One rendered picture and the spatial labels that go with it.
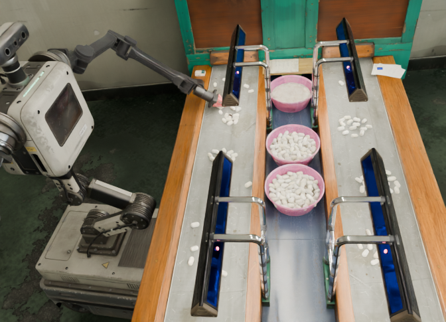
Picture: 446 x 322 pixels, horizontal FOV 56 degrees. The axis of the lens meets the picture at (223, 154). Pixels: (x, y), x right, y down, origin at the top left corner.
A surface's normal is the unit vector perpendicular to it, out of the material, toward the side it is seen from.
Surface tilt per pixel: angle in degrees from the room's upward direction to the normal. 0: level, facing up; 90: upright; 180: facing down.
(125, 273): 0
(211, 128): 0
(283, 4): 90
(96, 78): 90
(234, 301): 0
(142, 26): 90
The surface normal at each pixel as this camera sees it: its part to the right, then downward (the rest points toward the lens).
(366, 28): -0.09, 0.71
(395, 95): -0.12, -0.70
